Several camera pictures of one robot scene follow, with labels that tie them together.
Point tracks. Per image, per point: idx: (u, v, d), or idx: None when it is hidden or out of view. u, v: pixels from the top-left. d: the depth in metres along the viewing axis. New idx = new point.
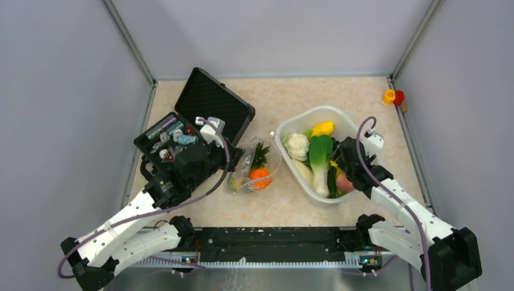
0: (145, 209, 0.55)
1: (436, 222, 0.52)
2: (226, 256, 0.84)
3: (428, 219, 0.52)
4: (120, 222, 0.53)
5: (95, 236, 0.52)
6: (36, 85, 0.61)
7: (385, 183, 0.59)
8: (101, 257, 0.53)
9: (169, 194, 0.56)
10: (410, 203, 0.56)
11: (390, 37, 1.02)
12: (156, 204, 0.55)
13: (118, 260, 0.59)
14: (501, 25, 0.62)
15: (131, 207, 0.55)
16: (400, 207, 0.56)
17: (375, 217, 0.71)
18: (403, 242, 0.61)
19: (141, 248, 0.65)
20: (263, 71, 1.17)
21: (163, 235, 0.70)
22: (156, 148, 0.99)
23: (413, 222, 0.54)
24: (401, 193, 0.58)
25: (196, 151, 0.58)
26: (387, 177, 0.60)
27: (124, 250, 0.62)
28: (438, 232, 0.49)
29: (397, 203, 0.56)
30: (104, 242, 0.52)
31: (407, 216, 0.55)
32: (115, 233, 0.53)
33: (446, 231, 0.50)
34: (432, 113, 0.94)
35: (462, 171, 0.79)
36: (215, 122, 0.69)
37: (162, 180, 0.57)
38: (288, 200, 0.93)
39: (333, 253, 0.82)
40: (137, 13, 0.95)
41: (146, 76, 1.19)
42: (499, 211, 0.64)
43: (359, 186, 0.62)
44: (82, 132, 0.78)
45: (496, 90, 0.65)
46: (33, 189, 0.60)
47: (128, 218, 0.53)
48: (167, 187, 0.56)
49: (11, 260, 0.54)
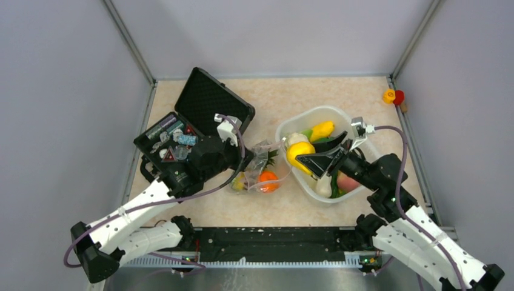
0: (159, 197, 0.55)
1: (469, 260, 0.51)
2: (225, 256, 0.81)
3: (462, 258, 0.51)
4: (135, 208, 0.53)
5: (109, 221, 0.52)
6: (36, 85, 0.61)
7: (410, 216, 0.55)
8: (111, 244, 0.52)
9: (183, 184, 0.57)
10: (442, 239, 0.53)
11: (390, 37, 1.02)
12: (171, 192, 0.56)
13: (124, 251, 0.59)
14: (501, 25, 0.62)
15: (146, 194, 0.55)
16: (433, 244, 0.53)
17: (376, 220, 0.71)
18: (416, 257, 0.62)
19: (145, 242, 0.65)
20: (264, 71, 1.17)
21: (166, 231, 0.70)
22: (156, 148, 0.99)
23: (443, 257, 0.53)
24: (429, 225, 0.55)
25: (214, 144, 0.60)
26: (412, 207, 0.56)
27: (130, 242, 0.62)
28: (475, 275, 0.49)
29: (428, 239, 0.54)
30: (117, 228, 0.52)
31: (437, 252, 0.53)
32: (129, 219, 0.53)
33: (480, 272, 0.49)
34: (431, 113, 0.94)
35: (461, 172, 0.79)
36: (236, 120, 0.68)
37: (176, 171, 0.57)
38: (288, 200, 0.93)
39: (333, 253, 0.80)
40: (137, 14, 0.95)
41: (146, 75, 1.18)
42: (497, 213, 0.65)
43: (380, 211, 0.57)
44: (82, 132, 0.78)
45: (496, 90, 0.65)
46: (34, 191, 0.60)
47: (143, 205, 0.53)
48: (181, 178, 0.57)
49: (11, 259, 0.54)
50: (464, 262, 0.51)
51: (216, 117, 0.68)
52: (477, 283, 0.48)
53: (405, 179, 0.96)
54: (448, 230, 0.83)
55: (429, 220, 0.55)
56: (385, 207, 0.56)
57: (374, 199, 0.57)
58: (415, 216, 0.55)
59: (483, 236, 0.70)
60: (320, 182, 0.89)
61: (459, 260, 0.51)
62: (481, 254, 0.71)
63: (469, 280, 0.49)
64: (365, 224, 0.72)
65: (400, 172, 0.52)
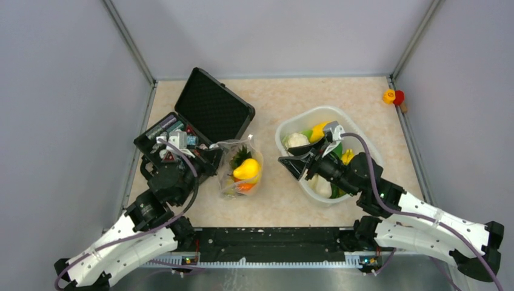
0: (126, 233, 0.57)
1: (472, 228, 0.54)
2: (226, 256, 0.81)
3: (465, 228, 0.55)
4: (101, 247, 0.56)
5: (82, 259, 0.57)
6: (36, 83, 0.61)
7: (403, 207, 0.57)
8: (90, 277, 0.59)
9: (150, 217, 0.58)
10: (442, 216, 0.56)
11: (389, 38, 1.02)
12: (136, 228, 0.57)
13: (111, 274, 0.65)
14: (501, 25, 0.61)
15: (115, 230, 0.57)
16: (435, 225, 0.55)
17: (369, 222, 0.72)
18: (420, 241, 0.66)
19: (134, 258, 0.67)
20: (264, 71, 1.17)
21: (158, 241, 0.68)
22: (156, 148, 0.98)
23: (448, 233, 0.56)
24: (423, 207, 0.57)
25: (167, 177, 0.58)
26: (401, 194, 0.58)
27: (117, 262, 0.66)
28: (483, 240, 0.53)
29: (430, 222, 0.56)
30: (90, 266, 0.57)
31: (441, 230, 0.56)
32: (99, 256, 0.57)
33: (485, 235, 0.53)
34: (431, 114, 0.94)
35: (460, 172, 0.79)
36: (177, 137, 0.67)
37: (142, 204, 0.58)
38: (288, 200, 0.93)
39: (333, 253, 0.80)
40: (137, 14, 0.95)
41: (146, 75, 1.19)
42: (498, 213, 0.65)
43: (374, 212, 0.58)
44: (82, 131, 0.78)
45: (496, 90, 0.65)
46: (34, 191, 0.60)
47: (110, 244, 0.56)
48: (147, 210, 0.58)
49: (10, 260, 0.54)
50: (468, 230, 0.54)
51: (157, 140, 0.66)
52: (488, 247, 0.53)
53: (406, 179, 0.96)
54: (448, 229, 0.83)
55: (422, 203, 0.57)
56: (376, 205, 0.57)
57: (364, 202, 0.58)
58: (408, 204, 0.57)
59: None
60: (321, 182, 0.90)
61: (463, 231, 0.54)
62: None
63: (480, 247, 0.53)
64: (363, 228, 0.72)
65: (371, 169, 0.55)
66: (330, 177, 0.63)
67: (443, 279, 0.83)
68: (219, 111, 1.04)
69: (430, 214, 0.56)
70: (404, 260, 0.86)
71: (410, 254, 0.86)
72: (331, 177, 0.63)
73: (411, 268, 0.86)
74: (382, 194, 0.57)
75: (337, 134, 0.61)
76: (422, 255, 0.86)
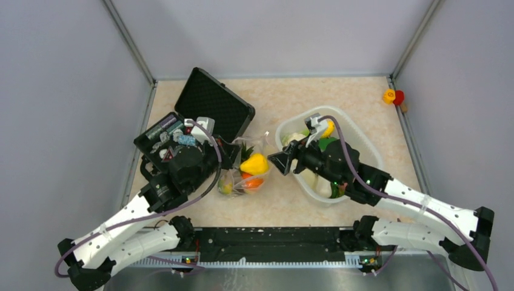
0: (139, 213, 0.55)
1: (460, 214, 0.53)
2: (226, 256, 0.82)
3: (453, 214, 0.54)
4: (113, 227, 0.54)
5: (91, 239, 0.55)
6: (36, 83, 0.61)
7: (389, 193, 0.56)
8: (96, 259, 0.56)
9: (165, 198, 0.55)
10: (429, 203, 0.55)
11: (388, 38, 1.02)
12: (151, 208, 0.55)
13: (115, 261, 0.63)
14: (501, 25, 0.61)
15: (127, 210, 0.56)
16: (422, 211, 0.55)
17: (367, 220, 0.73)
18: (413, 235, 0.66)
19: (139, 248, 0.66)
20: (264, 71, 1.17)
21: (162, 236, 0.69)
22: (156, 148, 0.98)
23: (436, 220, 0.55)
24: (411, 193, 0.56)
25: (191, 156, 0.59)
26: (388, 180, 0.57)
27: (122, 250, 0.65)
28: (471, 226, 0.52)
29: (416, 208, 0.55)
30: (98, 246, 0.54)
31: (429, 216, 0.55)
32: (110, 237, 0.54)
33: (474, 220, 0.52)
34: (431, 113, 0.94)
35: (460, 172, 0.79)
36: (205, 122, 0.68)
37: (157, 184, 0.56)
38: (288, 200, 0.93)
39: (333, 253, 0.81)
40: (137, 14, 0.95)
41: (146, 75, 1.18)
42: (498, 213, 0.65)
43: (360, 199, 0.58)
44: (81, 132, 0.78)
45: (496, 90, 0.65)
46: (34, 191, 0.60)
47: (123, 222, 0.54)
48: (162, 191, 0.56)
49: (10, 260, 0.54)
50: (456, 216, 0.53)
51: (185, 122, 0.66)
52: (476, 232, 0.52)
53: (405, 179, 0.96)
54: None
55: (410, 190, 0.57)
56: (360, 191, 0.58)
57: (348, 188, 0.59)
58: (394, 190, 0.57)
59: None
60: (320, 182, 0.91)
61: (451, 217, 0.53)
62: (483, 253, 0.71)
63: (468, 232, 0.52)
64: (362, 227, 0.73)
65: (345, 152, 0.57)
66: (314, 168, 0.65)
67: (444, 280, 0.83)
68: (219, 111, 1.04)
69: (417, 200, 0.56)
70: (403, 260, 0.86)
71: (411, 254, 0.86)
72: (315, 168, 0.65)
73: (412, 268, 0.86)
74: (368, 180, 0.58)
75: (316, 122, 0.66)
76: (423, 254, 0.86)
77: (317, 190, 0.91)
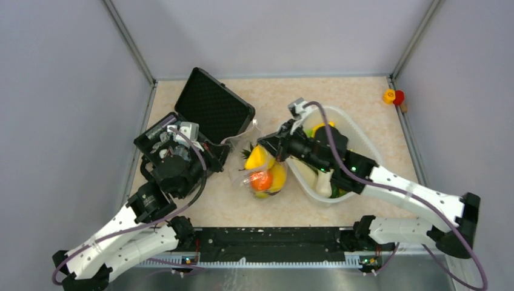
0: (126, 224, 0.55)
1: (445, 200, 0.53)
2: (226, 256, 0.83)
3: (438, 200, 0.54)
4: (101, 239, 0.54)
5: (82, 251, 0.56)
6: (36, 83, 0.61)
7: (376, 179, 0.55)
8: (90, 270, 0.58)
9: (152, 208, 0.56)
10: (415, 188, 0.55)
11: (388, 38, 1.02)
12: (137, 219, 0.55)
13: (111, 268, 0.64)
14: (501, 24, 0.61)
15: (115, 221, 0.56)
16: (408, 197, 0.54)
17: (367, 219, 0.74)
18: (404, 228, 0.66)
19: (136, 253, 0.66)
20: (263, 71, 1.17)
21: (159, 239, 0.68)
22: (156, 148, 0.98)
23: (422, 207, 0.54)
24: (397, 179, 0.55)
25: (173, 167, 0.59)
26: (373, 167, 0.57)
27: (119, 256, 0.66)
28: (457, 211, 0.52)
29: (402, 194, 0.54)
30: (89, 257, 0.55)
31: (414, 203, 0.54)
32: (99, 248, 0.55)
33: (460, 207, 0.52)
34: (431, 114, 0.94)
35: (460, 171, 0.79)
36: (188, 128, 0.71)
37: (144, 194, 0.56)
38: (288, 200, 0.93)
39: (333, 253, 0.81)
40: (137, 14, 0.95)
41: (146, 76, 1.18)
42: (499, 213, 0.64)
43: (347, 186, 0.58)
44: (81, 132, 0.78)
45: (496, 90, 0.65)
46: (34, 191, 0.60)
47: (110, 234, 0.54)
48: (150, 201, 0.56)
49: (9, 260, 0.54)
50: (441, 202, 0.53)
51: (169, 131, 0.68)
52: (462, 218, 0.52)
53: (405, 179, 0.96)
54: None
55: (396, 176, 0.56)
56: (347, 180, 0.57)
57: (334, 176, 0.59)
58: (381, 176, 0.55)
59: (482, 236, 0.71)
60: (320, 182, 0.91)
61: (436, 204, 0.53)
62: (483, 253, 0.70)
63: (454, 218, 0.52)
64: (360, 227, 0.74)
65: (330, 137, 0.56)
66: (300, 156, 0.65)
67: (443, 279, 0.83)
68: (218, 111, 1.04)
69: (403, 187, 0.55)
70: (403, 260, 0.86)
71: (410, 254, 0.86)
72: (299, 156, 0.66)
73: (411, 268, 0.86)
74: (354, 167, 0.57)
75: (299, 108, 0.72)
76: (423, 254, 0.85)
77: (317, 190, 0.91)
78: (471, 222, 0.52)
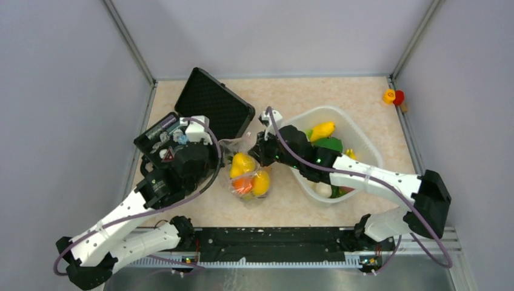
0: (135, 210, 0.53)
1: (403, 177, 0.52)
2: (226, 256, 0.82)
3: (396, 178, 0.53)
4: (110, 224, 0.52)
5: (88, 237, 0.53)
6: (36, 83, 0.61)
7: (336, 167, 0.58)
8: (94, 257, 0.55)
9: (161, 193, 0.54)
10: (372, 171, 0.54)
11: (388, 38, 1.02)
12: (146, 205, 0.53)
13: (116, 259, 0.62)
14: (500, 24, 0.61)
15: (123, 206, 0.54)
16: (366, 180, 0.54)
17: (363, 218, 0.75)
18: (388, 219, 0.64)
19: (140, 247, 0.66)
20: (263, 71, 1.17)
21: (163, 234, 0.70)
22: (156, 148, 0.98)
23: (381, 187, 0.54)
24: (357, 165, 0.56)
25: (197, 151, 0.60)
26: (336, 157, 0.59)
27: (123, 248, 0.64)
28: (413, 188, 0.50)
29: (360, 178, 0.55)
30: (96, 244, 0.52)
31: (374, 185, 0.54)
32: (106, 233, 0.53)
33: (417, 183, 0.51)
34: (431, 113, 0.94)
35: (460, 171, 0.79)
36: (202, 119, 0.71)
37: (154, 179, 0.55)
38: (288, 200, 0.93)
39: (333, 253, 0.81)
40: (137, 14, 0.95)
41: (146, 76, 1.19)
42: (498, 214, 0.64)
43: (316, 179, 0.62)
44: (81, 132, 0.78)
45: (496, 90, 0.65)
46: (34, 191, 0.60)
47: (119, 219, 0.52)
48: (159, 186, 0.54)
49: (9, 260, 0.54)
50: (399, 181, 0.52)
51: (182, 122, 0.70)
52: (419, 194, 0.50)
53: None
54: (448, 230, 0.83)
55: (357, 162, 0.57)
56: (316, 173, 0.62)
57: (302, 170, 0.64)
58: (342, 163, 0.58)
59: (482, 236, 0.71)
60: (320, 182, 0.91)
61: (394, 182, 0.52)
62: (483, 253, 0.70)
63: (410, 194, 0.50)
64: (359, 226, 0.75)
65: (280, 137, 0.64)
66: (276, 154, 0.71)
67: (444, 279, 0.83)
68: (217, 111, 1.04)
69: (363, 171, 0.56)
70: (403, 260, 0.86)
71: (410, 254, 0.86)
72: (276, 157, 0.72)
73: (411, 268, 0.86)
74: (319, 159, 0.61)
75: (268, 113, 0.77)
76: (423, 255, 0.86)
77: (317, 190, 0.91)
78: (434, 198, 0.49)
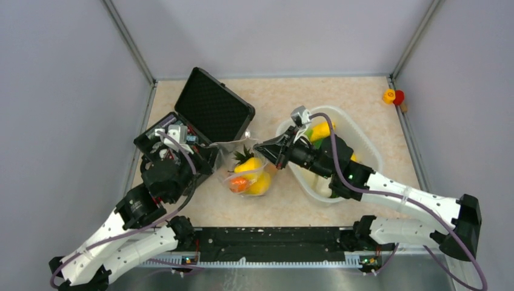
0: (114, 231, 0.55)
1: (442, 202, 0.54)
2: (226, 256, 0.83)
3: (434, 202, 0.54)
4: (91, 247, 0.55)
5: (75, 258, 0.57)
6: (35, 82, 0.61)
7: (372, 186, 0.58)
8: (84, 276, 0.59)
9: (139, 213, 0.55)
10: (410, 193, 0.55)
11: (388, 38, 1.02)
12: (125, 226, 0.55)
13: (111, 270, 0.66)
14: (500, 23, 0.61)
15: (105, 228, 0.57)
16: (403, 202, 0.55)
17: (367, 219, 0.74)
18: (406, 230, 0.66)
19: (135, 254, 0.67)
20: (263, 71, 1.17)
21: (159, 239, 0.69)
22: (155, 148, 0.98)
23: (418, 210, 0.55)
24: (391, 185, 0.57)
25: (162, 170, 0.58)
26: (370, 173, 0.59)
27: (117, 259, 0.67)
28: (453, 213, 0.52)
29: (397, 199, 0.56)
30: (82, 265, 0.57)
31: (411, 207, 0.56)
32: (90, 256, 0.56)
33: (457, 208, 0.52)
34: (431, 113, 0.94)
35: (460, 171, 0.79)
36: (177, 131, 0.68)
37: (131, 200, 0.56)
38: (288, 200, 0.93)
39: (333, 253, 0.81)
40: (137, 13, 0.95)
41: (146, 75, 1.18)
42: (499, 213, 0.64)
43: (345, 194, 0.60)
44: (81, 131, 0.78)
45: (495, 90, 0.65)
46: (34, 190, 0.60)
47: (99, 242, 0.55)
48: (137, 207, 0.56)
49: (9, 260, 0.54)
50: (437, 205, 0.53)
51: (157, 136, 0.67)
52: (459, 220, 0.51)
53: (405, 179, 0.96)
54: None
55: (393, 182, 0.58)
56: (345, 188, 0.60)
57: (335, 183, 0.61)
58: (377, 182, 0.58)
59: (482, 235, 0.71)
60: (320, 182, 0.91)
61: (433, 207, 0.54)
62: (483, 253, 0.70)
63: (450, 220, 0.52)
64: (359, 227, 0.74)
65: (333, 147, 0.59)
66: (302, 163, 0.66)
67: (444, 279, 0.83)
68: (217, 111, 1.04)
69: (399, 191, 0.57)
70: (403, 260, 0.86)
71: (410, 254, 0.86)
72: (303, 163, 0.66)
73: (412, 268, 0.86)
74: (351, 174, 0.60)
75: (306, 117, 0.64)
76: (423, 254, 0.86)
77: (318, 190, 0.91)
78: (472, 224, 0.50)
